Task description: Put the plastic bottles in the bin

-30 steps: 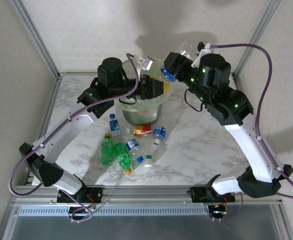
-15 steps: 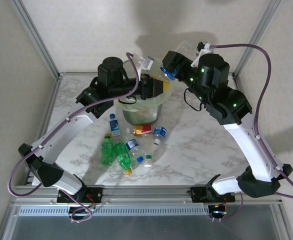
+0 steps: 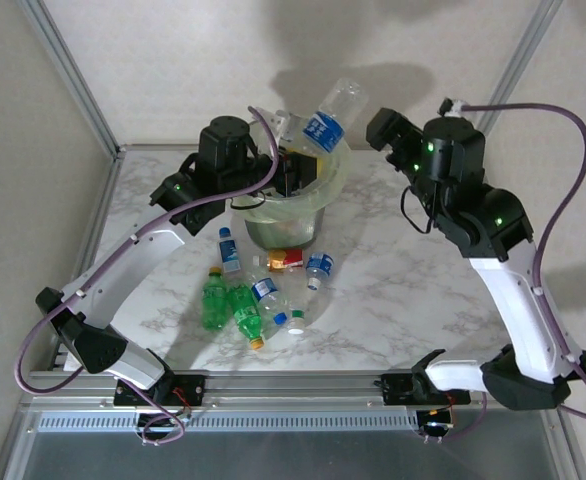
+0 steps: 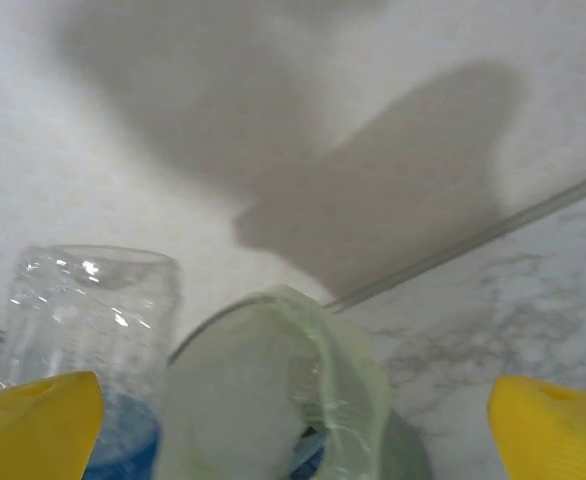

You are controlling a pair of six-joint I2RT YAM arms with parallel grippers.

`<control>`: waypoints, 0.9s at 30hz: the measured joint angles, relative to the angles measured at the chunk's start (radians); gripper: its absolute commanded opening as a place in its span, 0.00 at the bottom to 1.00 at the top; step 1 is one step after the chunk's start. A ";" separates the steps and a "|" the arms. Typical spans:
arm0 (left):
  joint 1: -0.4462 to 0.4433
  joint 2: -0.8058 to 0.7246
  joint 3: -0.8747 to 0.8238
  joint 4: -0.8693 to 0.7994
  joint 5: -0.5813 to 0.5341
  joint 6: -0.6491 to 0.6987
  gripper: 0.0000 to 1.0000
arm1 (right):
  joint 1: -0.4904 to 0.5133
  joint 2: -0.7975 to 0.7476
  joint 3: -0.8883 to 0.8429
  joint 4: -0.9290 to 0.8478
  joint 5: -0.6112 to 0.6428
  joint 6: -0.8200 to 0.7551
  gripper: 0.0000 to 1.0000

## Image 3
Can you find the small bottle blue label white cap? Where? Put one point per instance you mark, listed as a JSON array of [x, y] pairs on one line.
[[320, 264]]

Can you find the aluminium frame post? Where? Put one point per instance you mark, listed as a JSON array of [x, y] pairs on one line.
[[71, 75], [515, 70]]

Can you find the grey metal lower panel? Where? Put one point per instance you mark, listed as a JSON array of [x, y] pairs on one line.
[[293, 460]]

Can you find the aluminium frame front rail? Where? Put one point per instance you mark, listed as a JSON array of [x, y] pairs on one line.
[[293, 395]]

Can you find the green bottle yellow cap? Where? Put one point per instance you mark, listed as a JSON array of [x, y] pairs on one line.
[[214, 300]]

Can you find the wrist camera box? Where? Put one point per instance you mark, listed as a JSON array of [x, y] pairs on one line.
[[279, 124], [452, 107]]

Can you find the translucent plastic bucket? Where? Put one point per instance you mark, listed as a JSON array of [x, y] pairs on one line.
[[283, 232]]

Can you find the clear bottle red gold label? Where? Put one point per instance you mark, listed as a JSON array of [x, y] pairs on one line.
[[290, 257]]

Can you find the green bottle orange cap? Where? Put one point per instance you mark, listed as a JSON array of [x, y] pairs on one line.
[[244, 312]]

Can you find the slim clear bottle blue cap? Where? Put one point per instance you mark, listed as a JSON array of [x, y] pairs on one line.
[[229, 252]]

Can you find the small bottle green band white cap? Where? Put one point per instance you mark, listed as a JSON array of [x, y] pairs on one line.
[[296, 327]]

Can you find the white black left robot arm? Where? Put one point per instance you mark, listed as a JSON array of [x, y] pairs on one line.
[[123, 265]]

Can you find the aluminium frame side rail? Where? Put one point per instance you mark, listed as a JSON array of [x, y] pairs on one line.
[[104, 210]]

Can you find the large clear bottle blue label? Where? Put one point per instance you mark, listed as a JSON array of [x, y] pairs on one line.
[[330, 125]]

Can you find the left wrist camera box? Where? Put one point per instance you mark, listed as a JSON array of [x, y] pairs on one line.
[[279, 124]]

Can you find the clear bottle blue label blue cap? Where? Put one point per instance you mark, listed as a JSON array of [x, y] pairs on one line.
[[265, 290]]

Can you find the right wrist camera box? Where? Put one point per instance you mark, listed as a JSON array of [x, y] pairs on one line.
[[452, 107]]

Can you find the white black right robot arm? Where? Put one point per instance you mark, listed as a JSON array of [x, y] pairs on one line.
[[513, 310]]

